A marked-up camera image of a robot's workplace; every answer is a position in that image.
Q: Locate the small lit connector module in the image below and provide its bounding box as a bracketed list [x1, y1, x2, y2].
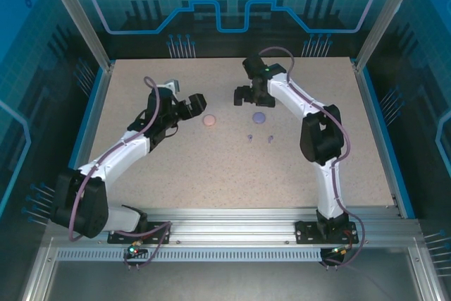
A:
[123, 242, 148, 259]
[329, 244, 355, 257]

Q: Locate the grey metal lower tray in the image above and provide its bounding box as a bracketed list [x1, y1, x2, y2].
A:
[20, 237, 438, 301]

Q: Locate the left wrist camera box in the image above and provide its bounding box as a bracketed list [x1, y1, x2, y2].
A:
[164, 79, 181, 96]

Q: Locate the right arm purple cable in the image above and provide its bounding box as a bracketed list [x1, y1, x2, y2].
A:
[259, 45, 366, 271]

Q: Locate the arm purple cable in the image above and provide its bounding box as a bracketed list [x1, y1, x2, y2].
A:
[259, 45, 366, 271]
[68, 75, 173, 271]

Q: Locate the blue aluminium side rail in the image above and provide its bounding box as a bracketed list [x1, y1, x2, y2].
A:
[352, 61, 416, 219]
[52, 63, 117, 219]

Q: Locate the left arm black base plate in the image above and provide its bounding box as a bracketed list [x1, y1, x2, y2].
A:
[107, 221, 173, 245]

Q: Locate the aluminium mounting rail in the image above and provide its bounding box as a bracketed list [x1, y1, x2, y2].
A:
[47, 207, 424, 250]

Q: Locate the aluminium frame post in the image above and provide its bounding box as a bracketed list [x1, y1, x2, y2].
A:
[354, 0, 416, 71]
[39, 0, 116, 71]

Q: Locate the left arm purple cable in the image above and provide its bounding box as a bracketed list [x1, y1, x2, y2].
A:
[68, 75, 173, 271]

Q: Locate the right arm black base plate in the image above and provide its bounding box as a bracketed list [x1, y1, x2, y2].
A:
[295, 221, 359, 245]

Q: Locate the slotted grey cable duct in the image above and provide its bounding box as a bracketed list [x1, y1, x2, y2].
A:
[56, 248, 323, 263]

